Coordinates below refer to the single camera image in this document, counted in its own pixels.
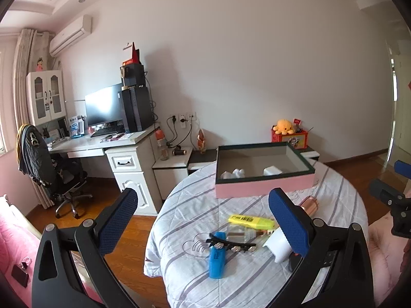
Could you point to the white desk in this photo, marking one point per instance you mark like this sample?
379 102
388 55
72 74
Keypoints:
128 173

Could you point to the orange white figurine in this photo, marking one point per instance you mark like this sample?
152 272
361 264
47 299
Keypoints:
201 141

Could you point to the white charger block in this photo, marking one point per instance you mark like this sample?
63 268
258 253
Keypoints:
272 170

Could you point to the orange octopus plush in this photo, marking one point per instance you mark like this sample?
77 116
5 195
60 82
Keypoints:
284 126

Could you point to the rose gold bottle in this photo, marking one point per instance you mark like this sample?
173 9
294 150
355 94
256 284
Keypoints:
307 207

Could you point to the pink bed sheet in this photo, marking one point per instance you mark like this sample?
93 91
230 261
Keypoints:
16 240

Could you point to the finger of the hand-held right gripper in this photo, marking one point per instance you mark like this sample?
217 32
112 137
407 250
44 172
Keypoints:
385 192
403 168

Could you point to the red gift box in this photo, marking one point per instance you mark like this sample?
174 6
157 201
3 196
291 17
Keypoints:
131 58

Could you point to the black computer tower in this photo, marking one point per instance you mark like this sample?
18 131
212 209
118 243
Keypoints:
136 109

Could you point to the black hair clip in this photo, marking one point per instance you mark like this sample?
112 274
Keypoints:
236 247

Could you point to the red printed box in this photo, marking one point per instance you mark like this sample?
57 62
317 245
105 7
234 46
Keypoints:
293 140

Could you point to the white crumpled item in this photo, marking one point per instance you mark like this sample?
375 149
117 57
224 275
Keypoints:
232 174

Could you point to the white glass-door cabinet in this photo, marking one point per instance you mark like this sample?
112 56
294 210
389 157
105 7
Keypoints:
46 98

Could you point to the black keyboard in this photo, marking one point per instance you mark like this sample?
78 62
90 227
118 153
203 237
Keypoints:
106 131

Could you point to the blue lighter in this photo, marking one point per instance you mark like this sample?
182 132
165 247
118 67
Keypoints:
216 263

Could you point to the black speaker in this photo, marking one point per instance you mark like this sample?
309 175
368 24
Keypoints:
133 74

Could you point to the clear glass bottle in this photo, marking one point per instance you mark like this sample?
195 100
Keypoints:
244 235

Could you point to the blue white carton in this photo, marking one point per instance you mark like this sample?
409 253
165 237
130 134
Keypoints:
76 126

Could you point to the white air conditioner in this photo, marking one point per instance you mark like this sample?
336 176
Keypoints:
69 37

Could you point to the pink floral cloth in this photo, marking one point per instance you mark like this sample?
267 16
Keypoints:
383 263

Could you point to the white plastic holder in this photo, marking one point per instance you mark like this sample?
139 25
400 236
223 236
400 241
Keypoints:
277 245

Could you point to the dark printed jacket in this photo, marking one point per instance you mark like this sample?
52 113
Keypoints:
30 150

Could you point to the pink magazine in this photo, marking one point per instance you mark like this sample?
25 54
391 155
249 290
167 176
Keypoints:
112 137

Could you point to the black cylinder device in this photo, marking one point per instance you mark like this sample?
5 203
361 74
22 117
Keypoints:
179 151

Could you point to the person's right hand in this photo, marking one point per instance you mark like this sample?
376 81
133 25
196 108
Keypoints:
406 256

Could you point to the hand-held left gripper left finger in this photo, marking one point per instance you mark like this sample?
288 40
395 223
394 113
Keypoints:
117 221

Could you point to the beige curtain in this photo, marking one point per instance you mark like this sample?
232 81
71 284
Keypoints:
22 70

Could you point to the black computer monitor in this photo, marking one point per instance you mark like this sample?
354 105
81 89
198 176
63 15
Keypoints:
102 106

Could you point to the white wall outlet with plug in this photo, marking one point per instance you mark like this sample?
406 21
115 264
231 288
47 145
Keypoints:
182 118

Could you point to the white door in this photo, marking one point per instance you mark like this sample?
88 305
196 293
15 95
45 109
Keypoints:
403 118

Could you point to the black top low cabinet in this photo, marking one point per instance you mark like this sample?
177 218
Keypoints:
170 179

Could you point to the pink storage box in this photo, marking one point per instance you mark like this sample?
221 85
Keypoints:
263 187

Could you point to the small pink doll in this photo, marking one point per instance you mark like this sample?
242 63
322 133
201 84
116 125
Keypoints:
40 64

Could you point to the orange cap bottle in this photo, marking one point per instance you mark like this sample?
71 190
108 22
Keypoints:
163 147

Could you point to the black office chair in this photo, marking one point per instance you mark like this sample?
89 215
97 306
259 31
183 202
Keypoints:
45 166

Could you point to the yellow highlighter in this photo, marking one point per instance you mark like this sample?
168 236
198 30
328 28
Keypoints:
250 221

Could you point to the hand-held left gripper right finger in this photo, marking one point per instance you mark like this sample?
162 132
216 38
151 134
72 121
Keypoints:
289 221

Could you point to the black white cushion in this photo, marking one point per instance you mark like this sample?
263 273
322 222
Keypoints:
65 168

